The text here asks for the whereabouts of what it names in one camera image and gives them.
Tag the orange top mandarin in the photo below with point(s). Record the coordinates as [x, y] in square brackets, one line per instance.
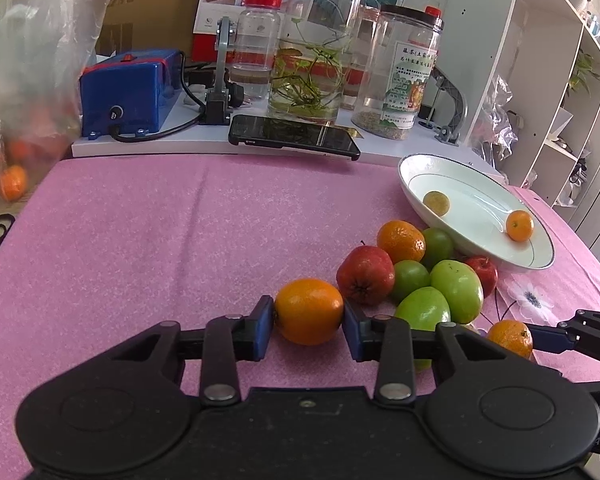
[401, 241]

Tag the pink tablecloth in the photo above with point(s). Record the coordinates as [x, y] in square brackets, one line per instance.
[124, 285]

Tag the blue electric box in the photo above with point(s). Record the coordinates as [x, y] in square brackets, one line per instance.
[131, 93]

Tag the large green oval apple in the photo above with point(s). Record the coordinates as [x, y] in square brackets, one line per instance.
[424, 309]

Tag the cardboard box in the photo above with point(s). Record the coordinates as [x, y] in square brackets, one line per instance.
[147, 24]

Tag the glass vase with plant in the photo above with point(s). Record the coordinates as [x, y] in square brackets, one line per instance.
[313, 59]

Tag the cola bottle red cap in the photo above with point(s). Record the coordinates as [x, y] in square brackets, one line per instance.
[434, 15]

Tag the clear jar with label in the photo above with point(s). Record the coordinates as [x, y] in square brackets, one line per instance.
[403, 53]

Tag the white raised board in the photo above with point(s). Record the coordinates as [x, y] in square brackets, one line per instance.
[202, 139]

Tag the small green fruit back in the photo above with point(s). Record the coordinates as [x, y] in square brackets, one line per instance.
[439, 246]

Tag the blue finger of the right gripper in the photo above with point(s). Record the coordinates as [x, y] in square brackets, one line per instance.
[550, 339]

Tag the small green fruit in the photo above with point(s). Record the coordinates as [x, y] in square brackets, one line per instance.
[439, 246]
[409, 275]

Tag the large orange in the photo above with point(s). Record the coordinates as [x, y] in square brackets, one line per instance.
[308, 311]

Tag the crumpled clear plastic bag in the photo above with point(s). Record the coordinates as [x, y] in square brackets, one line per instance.
[495, 133]

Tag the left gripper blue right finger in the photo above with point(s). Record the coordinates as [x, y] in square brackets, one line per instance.
[362, 333]

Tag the white shelf unit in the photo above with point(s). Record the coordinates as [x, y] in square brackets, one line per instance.
[551, 62]

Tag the clear plastic fruit bag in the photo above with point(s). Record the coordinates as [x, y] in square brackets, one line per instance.
[44, 47]

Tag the brown kiwi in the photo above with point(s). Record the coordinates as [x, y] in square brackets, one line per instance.
[437, 202]

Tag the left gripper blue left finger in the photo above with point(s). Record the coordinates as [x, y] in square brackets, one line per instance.
[258, 327]

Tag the white oval plate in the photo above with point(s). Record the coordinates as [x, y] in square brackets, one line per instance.
[479, 209]

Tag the large red apple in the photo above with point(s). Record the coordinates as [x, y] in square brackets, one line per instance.
[366, 277]

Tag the small red apple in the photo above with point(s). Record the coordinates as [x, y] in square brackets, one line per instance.
[486, 271]

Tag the clear jar red lid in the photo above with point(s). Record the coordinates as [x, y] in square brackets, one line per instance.
[255, 45]

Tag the black smartphone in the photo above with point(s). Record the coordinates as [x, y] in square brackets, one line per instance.
[268, 132]

